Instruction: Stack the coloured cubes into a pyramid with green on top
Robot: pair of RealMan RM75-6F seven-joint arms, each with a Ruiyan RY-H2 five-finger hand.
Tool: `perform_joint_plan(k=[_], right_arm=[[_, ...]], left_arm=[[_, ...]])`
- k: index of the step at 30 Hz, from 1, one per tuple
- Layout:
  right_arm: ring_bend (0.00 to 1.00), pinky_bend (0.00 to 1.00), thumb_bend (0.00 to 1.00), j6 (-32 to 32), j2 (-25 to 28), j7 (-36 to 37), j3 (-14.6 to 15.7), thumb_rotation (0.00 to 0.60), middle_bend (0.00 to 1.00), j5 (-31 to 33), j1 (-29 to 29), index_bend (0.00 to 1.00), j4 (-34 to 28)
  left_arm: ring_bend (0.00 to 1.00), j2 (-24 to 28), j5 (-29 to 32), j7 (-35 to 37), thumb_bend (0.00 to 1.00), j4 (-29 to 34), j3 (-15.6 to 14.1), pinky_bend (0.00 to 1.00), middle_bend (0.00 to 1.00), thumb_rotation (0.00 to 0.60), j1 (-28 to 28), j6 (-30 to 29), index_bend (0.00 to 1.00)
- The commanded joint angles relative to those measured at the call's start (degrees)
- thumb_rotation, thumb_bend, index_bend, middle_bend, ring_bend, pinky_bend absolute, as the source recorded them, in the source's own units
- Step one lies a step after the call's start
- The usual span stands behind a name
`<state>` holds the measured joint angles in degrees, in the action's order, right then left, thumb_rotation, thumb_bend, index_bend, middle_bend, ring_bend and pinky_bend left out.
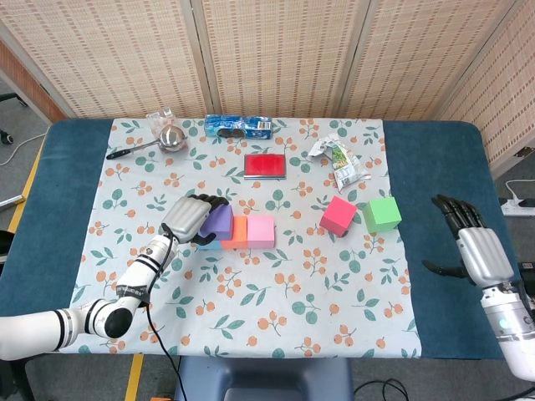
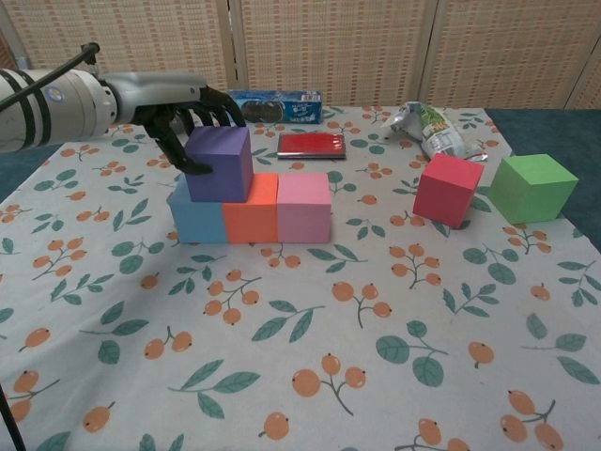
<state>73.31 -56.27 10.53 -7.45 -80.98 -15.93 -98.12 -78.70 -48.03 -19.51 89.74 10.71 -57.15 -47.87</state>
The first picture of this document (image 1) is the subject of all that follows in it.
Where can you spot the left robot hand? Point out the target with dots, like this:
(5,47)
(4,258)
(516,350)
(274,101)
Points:
(184,219)

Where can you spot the pink foam cube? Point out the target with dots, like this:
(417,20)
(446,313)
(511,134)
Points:
(261,231)

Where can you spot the orange foam cube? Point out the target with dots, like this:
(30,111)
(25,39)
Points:
(239,238)

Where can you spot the red flat case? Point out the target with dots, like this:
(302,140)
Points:
(264,165)

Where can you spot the grey metal bar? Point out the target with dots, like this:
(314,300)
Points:
(10,203)

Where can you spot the blue cookie package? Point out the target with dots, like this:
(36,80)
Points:
(238,126)

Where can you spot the dark blue table cover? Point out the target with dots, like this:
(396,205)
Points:
(418,250)

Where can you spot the light blue foam cube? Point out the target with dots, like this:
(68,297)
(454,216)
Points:
(211,246)

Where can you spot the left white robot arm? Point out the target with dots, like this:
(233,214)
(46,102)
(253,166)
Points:
(25,334)

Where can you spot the white power strip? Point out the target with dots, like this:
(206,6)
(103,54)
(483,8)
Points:
(518,207)

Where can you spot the red foam cube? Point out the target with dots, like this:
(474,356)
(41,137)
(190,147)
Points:
(337,215)

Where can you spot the green foam cube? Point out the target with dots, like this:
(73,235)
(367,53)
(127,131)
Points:
(381,215)

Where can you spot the bamboo folding screen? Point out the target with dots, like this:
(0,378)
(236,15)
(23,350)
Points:
(271,54)

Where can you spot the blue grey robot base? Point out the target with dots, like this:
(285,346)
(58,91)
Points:
(263,376)

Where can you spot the floral print tablecloth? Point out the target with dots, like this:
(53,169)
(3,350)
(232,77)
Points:
(251,301)

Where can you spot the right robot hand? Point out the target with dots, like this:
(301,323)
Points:
(485,255)

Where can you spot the black office chair base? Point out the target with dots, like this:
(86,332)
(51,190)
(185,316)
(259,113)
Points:
(9,98)

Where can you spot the crumpled green white snack bag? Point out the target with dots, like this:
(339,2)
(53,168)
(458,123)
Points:
(342,165)

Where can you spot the purple foam cube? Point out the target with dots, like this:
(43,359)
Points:
(219,223)

